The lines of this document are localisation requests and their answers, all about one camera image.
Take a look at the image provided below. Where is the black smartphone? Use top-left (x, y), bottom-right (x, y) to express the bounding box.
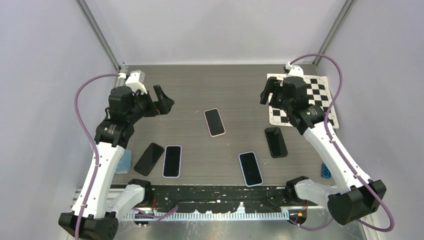
top-left (204, 108), bottom-right (226, 137)

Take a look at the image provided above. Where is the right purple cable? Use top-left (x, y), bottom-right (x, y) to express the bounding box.
top-left (287, 53), bottom-right (395, 233)

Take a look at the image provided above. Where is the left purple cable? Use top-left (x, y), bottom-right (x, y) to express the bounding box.
top-left (74, 73), bottom-right (121, 240)

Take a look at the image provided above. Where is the phone in light-blue case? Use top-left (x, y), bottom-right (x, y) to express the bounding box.
top-left (238, 151), bottom-right (264, 187)

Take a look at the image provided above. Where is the blue toy brick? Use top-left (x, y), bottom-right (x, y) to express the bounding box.
top-left (321, 163), bottom-right (332, 179)

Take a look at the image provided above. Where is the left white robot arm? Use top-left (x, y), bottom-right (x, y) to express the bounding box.
top-left (58, 85), bottom-right (175, 240)

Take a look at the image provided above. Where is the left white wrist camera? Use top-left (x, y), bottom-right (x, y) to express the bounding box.
top-left (117, 70), bottom-right (148, 95)

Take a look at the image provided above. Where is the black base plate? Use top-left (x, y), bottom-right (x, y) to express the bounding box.
top-left (136, 185), bottom-right (316, 214)

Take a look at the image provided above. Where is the purple cable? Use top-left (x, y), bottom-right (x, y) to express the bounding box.
top-left (74, 73), bottom-right (121, 240)
top-left (287, 53), bottom-right (395, 233)

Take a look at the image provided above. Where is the phone in black case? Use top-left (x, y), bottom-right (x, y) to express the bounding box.
top-left (264, 127), bottom-right (288, 158)

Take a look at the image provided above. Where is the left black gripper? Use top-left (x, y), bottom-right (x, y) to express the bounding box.
top-left (127, 85), bottom-right (173, 124)

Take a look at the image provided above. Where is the checkerboard calibration mat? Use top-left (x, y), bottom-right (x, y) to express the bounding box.
top-left (267, 73), bottom-right (340, 129)

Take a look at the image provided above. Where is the beige phone case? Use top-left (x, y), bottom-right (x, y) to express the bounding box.
top-left (203, 107), bottom-right (227, 138)

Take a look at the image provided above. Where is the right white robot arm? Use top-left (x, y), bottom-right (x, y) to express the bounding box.
top-left (260, 76), bottom-right (387, 225)

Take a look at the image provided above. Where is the black phone bare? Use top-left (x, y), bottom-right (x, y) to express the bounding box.
top-left (133, 142), bottom-right (165, 176)

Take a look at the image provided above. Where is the aluminium front rail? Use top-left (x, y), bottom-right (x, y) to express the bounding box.
top-left (106, 188), bottom-right (324, 223)

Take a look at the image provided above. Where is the phone in lilac case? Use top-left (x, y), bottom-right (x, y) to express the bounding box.
top-left (162, 145), bottom-right (182, 178)

